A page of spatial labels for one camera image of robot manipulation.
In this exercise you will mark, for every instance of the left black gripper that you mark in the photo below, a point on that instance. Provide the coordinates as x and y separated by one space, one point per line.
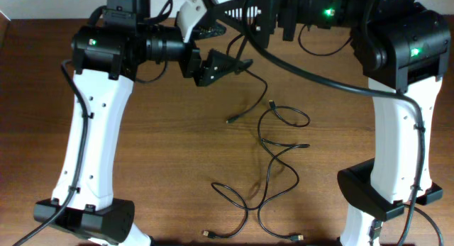
207 75

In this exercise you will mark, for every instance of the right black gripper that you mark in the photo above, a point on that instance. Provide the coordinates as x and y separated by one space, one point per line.
266 18

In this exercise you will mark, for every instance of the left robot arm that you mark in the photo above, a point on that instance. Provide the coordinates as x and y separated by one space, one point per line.
106 54

